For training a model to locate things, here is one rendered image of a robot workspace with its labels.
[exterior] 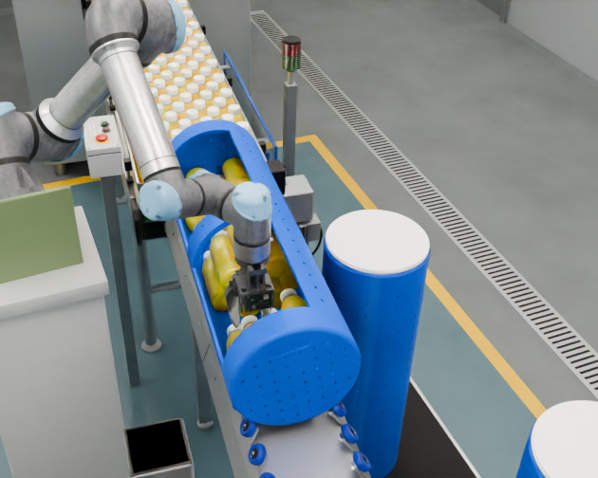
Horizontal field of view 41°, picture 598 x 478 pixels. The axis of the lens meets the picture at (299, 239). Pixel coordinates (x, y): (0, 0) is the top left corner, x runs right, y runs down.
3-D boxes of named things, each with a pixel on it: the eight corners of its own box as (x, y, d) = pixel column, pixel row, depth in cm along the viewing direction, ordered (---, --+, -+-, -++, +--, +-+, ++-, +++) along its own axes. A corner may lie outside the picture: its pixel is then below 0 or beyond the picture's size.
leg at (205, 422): (198, 432, 291) (189, 302, 253) (196, 419, 296) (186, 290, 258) (214, 429, 293) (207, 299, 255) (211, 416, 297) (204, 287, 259)
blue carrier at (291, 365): (243, 443, 173) (216, 355, 155) (175, 214, 239) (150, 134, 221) (367, 401, 177) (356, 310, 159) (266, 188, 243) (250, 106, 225)
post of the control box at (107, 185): (130, 387, 307) (98, 164, 247) (128, 379, 310) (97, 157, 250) (140, 385, 308) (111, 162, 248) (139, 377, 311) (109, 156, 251)
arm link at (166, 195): (86, -32, 150) (178, 209, 144) (130, -23, 159) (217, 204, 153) (51, 1, 156) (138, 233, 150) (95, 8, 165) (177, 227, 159)
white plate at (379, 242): (451, 252, 211) (450, 255, 211) (390, 199, 230) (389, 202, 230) (362, 284, 199) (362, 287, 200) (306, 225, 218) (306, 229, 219)
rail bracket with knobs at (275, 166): (257, 202, 251) (257, 174, 245) (252, 189, 256) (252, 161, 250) (289, 197, 253) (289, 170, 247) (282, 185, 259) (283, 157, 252)
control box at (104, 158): (90, 179, 240) (85, 149, 234) (84, 145, 255) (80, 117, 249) (124, 174, 243) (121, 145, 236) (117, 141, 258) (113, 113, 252)
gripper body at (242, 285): (239, 316, 166) (239, 271, 159) (230, 289, 173) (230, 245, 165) (275, 310, 168) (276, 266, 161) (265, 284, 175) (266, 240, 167)
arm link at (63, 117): (-6, 130, 189) (126, -26, 159) (46, 130, 201) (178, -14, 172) (14, 174, 186) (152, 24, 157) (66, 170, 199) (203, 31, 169)
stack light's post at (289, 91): (281, 325, 337) (286, 86, 270) (278, 320, 340) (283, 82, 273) (290, 323, 338) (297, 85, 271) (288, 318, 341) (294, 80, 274)
